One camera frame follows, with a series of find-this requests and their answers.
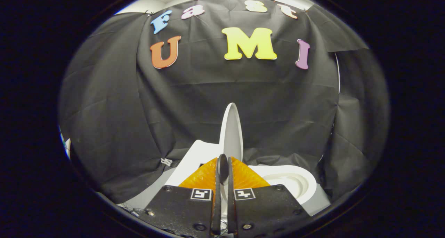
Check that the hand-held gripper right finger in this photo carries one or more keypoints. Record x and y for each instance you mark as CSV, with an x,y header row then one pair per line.
x,y
264,210

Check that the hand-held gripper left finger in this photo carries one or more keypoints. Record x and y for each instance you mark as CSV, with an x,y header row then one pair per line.
x,y
184,210

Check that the white toilet lid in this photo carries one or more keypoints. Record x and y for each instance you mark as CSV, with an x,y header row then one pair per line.
x,y
232,133

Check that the white toilet bowl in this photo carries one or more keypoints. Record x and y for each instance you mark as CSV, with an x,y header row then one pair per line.
x,y
300,192

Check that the white toilet tank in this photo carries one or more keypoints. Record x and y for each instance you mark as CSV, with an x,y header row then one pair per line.
x,y
194,158

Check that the black backdrop cloth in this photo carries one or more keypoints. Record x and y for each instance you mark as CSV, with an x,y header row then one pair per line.
x,y
174,109

